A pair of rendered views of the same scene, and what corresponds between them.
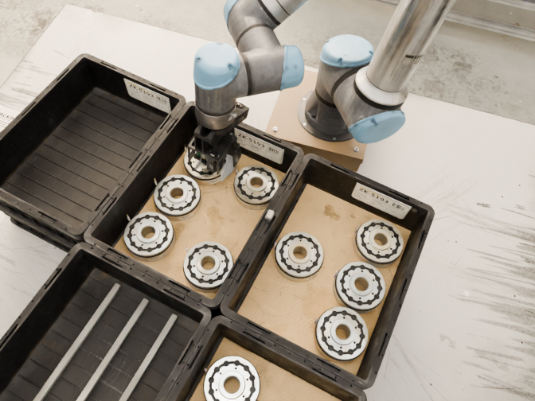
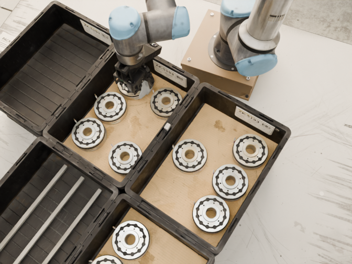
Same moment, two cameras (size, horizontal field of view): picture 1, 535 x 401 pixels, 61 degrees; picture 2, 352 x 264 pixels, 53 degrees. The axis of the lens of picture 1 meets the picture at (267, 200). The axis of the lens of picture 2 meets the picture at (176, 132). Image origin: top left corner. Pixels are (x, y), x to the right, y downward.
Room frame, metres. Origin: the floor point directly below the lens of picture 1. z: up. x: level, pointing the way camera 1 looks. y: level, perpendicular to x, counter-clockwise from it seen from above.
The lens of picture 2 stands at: (0.04, -0.17, 1.86)
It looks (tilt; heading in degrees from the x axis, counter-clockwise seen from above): 67 degrees down; 21
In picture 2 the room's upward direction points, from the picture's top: 8 degrees counter-clockwise
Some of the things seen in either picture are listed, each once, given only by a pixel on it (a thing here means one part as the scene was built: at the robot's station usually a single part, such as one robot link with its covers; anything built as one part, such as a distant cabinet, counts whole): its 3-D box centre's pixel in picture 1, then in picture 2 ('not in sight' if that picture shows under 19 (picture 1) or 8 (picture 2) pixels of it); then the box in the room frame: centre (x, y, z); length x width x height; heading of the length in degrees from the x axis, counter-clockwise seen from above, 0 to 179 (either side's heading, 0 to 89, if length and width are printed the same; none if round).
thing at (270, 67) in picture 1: (267, 64); (165, 19); (0.60, 0.03, 1.14); 0.11 x 0.11 x 0.08; 25
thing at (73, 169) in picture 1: (89, 149); (54, 70); (0.55, 0.42, 0.87); 0.40 x 0.30 x 0.11; 159
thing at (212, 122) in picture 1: (216, 110); (130, 51); (0.54, 0.11, 1.07); 0.08 x 0.08 x 0.05
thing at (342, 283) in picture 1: (361, 285); (230, 181); (0.31, -0.21, 0.86); 0.10 x 0.10 x 0.01
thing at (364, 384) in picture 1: (333, 258); (209, 161); (0.34, -0.14, 0.92); 0.40 x 0.30 x 0.02; 159
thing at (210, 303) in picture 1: (201, 194); (123, 108); (0.44, 0.14, 0.92); 0.40 x 0.30 x 0.02; 159
